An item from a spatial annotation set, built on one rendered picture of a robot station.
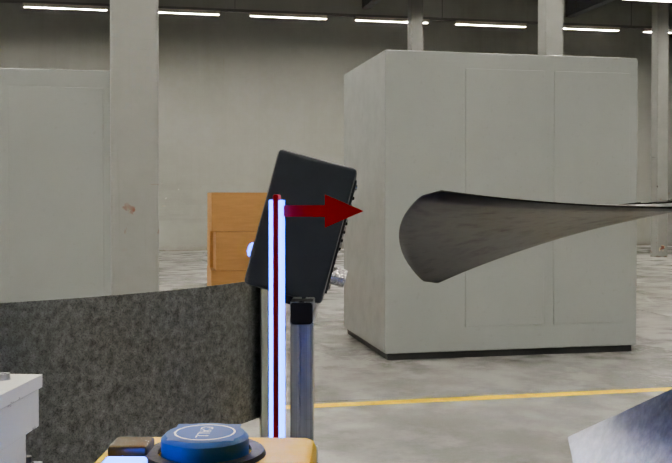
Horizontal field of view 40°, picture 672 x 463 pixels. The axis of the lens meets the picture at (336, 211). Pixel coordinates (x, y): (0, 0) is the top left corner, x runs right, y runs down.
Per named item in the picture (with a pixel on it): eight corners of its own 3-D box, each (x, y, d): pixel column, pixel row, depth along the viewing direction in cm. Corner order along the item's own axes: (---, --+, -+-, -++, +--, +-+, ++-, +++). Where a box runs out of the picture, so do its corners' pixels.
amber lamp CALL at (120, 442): (146, 459, 42) (146, 446, 42) (106, 459, 42) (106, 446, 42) (155, 448, 43) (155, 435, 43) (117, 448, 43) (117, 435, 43)
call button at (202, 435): (243, 479, 40) (243, 440, 40) (152, 478, 40) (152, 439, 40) (253, 453, 44) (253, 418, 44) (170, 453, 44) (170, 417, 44)
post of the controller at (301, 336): (313, 453, 119) (313, 300, 119) (290, 453, 119) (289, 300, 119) (314, 446, 122) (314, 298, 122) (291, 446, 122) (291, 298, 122)
